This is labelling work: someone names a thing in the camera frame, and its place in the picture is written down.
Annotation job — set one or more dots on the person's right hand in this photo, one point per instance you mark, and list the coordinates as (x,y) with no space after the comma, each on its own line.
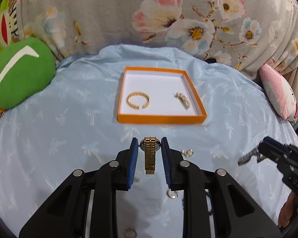
(287,211)

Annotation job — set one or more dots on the colourful cartoon bedsheet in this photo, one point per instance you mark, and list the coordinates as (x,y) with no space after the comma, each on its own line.
(8,24)

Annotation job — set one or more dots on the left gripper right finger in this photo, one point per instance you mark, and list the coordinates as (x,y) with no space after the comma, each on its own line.
(214,200)

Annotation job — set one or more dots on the gold wristwatch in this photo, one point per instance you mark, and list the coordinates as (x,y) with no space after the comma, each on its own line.
(150,145)

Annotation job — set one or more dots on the grey floral blanket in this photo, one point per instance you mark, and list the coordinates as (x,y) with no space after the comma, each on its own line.
(243,34)

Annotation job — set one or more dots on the gold woven bangle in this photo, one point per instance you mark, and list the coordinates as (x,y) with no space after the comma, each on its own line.
(138,100)

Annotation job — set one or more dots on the silver wristwatch dark dial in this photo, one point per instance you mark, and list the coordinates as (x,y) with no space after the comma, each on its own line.
(248,156)

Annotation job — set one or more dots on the green plush pillow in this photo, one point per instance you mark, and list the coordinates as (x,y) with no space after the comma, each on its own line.
(26,67)

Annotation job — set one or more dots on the light blue satin cloth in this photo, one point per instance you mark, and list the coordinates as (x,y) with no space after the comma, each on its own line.
(72,125)

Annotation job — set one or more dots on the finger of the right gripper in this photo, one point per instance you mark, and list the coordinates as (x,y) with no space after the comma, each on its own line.
(275,144)
(274,155)

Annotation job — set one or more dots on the orange shallow box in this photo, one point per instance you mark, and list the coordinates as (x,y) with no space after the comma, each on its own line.
(174,99)

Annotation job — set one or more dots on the pink pillow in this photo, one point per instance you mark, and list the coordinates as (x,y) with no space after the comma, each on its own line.
(279,93)

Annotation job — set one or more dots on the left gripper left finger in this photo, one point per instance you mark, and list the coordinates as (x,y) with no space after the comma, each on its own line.
(84,197)

